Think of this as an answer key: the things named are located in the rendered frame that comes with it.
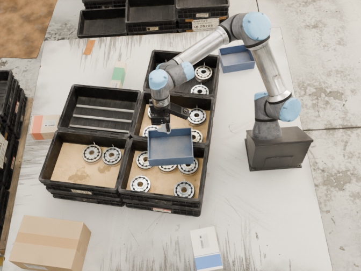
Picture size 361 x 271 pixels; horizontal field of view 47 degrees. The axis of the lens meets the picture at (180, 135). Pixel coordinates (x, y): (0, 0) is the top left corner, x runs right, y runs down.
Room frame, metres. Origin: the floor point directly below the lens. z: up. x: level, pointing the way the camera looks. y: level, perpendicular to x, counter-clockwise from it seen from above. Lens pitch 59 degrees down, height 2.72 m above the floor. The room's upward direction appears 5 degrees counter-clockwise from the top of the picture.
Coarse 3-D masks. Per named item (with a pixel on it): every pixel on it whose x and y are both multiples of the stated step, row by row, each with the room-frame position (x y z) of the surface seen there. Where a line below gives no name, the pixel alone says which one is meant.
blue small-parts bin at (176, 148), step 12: (156, 132) 0.99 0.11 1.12; (180, 132) 0.98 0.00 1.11; (156, 144) 0.95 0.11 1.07; (168, 144) 0.94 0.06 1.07; (180, 144) 0.94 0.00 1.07; (192, 144) 0.89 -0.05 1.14; (156, 156) 0.89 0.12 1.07; (168, 156) 0.88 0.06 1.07; (180, 156) 0.87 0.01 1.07; (192, 156) 0.83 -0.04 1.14
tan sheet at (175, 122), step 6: (144, 114) 1.29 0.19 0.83; (144, 120) 1.25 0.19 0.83; (150, 120) 1.24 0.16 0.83; (174, 120) 1.23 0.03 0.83; (180, 120) 1.23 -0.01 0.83; (186, 120) 1.22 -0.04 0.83; (144, 126) 1.21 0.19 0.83; (174, 126) 1.19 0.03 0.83; (180, 126) 1.19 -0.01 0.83; (186, 126) 1.18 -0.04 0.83; (192, 126) 1.18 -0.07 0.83; (198, 126) 1.18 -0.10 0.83; (204, 126) 1.17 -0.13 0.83; (204, 132) 1.14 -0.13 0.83; (192, 138) 1.11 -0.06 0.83; (204, 138) 1.10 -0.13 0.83
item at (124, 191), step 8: (128, 144) 1.05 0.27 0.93; (128, 152) 1.01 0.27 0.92; (120, 176) 0.87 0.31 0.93; (120, 184) 0.83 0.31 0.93; (200, 184) 0.80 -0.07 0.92; (120, 192) 0.80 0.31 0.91; (128, 192) 0.79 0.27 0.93; (136, 192) 0.78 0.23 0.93; (144, 192) 0.78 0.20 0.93; (200, 192) 0.75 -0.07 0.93; (176, 200) 0.73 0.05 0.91; (184, 200) 0.72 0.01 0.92; (192, 200) 0.72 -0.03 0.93; (200, 200) 0.72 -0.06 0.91
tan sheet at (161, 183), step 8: (136, 152) 1.05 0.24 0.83; (200, 160) 0.97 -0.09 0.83; (136, 168) 0.96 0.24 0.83; (200, 168) 0.92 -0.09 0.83; (152, 176) 0.90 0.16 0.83; (160, 176) 0.90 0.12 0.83; (168, 176) 0.90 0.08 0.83; (176, 176) 0.89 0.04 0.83; (184, 176) 0.89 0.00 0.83; (192, 176) 0.88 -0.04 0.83; (200, 176) 0.88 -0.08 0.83; (128, 184) 0.87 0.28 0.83; (152, 184) 0.86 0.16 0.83; (160, 184) 0.86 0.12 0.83; (168, 184) 0.85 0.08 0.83; (192, 184) 0.84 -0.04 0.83; (152, 192) 0.82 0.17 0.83; (160, 192) 0.81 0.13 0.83; (168, 192) 0.81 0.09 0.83
